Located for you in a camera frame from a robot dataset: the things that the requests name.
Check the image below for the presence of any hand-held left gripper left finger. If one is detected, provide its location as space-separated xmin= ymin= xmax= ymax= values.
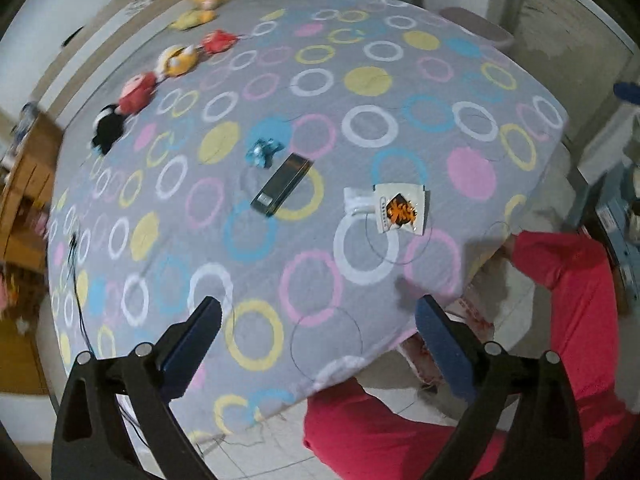
xmin=50 ymin=296 xmax=223 ymax=480

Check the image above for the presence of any small red plush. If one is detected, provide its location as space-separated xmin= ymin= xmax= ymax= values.
xmin=201 ymin=30 xmax=240 ymax=56

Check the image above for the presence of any striped wooden headboard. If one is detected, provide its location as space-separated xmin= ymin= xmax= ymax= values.
xmin=27 ymin=0 xmax=281 ymax=116

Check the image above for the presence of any yellow white plush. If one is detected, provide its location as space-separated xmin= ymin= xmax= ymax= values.
xmin=154 ymin=44 xmax=202 ymax=80

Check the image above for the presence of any red round plush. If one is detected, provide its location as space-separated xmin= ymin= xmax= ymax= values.
xmin=116 ymin=71 xmax=160 ymax=115

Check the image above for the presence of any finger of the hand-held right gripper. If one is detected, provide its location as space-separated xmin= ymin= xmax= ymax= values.
xmin=613 ymin=80 xmax=640 ymax=107

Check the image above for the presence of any bed with circle-patterned sheet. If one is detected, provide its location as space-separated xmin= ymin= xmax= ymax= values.
xmin=45 ymin=0 xmax=571 ymax=446

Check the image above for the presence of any person's right leg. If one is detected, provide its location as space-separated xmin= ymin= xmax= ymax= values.
xmin=502 ymin=230 xmax=638 ymax=480

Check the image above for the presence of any grey plastic bin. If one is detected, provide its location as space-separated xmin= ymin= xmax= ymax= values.
xmin=439 ymin=6 xmax=516 ymax=53

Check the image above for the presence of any wooden desk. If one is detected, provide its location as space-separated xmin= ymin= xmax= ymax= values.
xmin=0 ymin=105 xmax=66 ymax=271

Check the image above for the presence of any black cable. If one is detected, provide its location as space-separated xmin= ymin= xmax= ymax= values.
xmin=64 ymin=230 xmax=151 ymax=456

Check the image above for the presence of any white packet orange print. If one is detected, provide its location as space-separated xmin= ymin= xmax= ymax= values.
xmin=372 ymin=182 xmax=431 ymax=237

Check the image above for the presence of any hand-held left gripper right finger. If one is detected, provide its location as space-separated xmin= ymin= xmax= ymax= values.
xmin=415 ymin=294 xmax=586 ymax=480

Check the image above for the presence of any blue wrapper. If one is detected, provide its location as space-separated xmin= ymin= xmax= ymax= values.
xmin=245 ymin=137 xmax=286 ymax=168

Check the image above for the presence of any black white plush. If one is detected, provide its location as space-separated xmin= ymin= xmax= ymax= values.
xmin=89 ymin=103 xmax=132 ymax=157

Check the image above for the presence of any small yellow green plush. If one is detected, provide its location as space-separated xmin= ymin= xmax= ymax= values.
xmin=169 ymin=9 xmax=217 ymax=31

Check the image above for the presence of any dark rectangular box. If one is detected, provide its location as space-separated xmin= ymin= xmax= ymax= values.
xmin=250 ymin=152 xmax=315 ymax=218

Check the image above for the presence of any white plastic wrapper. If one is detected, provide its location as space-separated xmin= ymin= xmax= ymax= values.
xmin=343 ymin=186 xmax=377 ymax=217

